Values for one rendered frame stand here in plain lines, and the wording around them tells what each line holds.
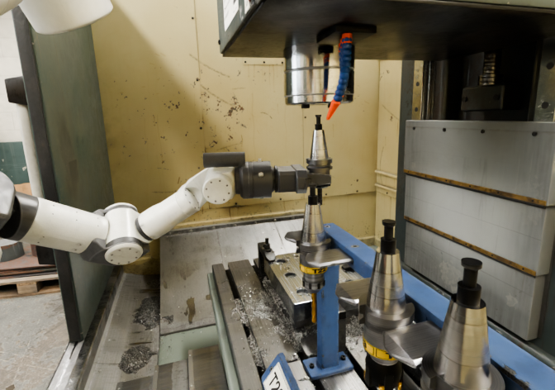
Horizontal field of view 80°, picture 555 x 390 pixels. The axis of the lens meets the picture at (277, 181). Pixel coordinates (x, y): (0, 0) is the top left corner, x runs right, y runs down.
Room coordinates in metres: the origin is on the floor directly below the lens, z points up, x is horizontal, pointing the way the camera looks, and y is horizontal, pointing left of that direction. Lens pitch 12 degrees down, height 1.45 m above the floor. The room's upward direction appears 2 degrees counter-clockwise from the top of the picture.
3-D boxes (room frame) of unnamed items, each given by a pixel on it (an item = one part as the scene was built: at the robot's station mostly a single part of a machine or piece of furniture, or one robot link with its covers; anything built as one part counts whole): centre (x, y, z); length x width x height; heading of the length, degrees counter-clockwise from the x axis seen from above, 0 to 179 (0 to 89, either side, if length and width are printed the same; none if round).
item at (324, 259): (0.51, -0.08, 1.21); 0.07 x 0.05 x 0.01; 106
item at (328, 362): (0.63, -0.10, 1.05); 0.10 x 0.05 x 0.30; 106
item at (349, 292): (0.41, -0.11, 1.21); 0.07 x 0.05 x 0.01; 106
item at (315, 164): (0.79, -0.10, 1.33); 0.06 x 0.06 x 0.03
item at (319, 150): (0.79, -0.10, 1.38); 0.04 x 0.04 x 0.07
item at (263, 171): (0.78, 0.00, 1.30); 0.13 x 0.12 x 0.10; 6
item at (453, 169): (0.91, -0.53, 1.16); 0.48 x 0.05 x 0.51; 16
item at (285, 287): (0.91, -0.10, 0.96); 0.29 x 0.23 x 0.05; 16
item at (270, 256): (1.04, 0.04, 0.97); 0.13 x 0.03 x 0.15; 16
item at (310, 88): (0.79, -0.10, 1.53); 0.16 x 0.16 x 0.12
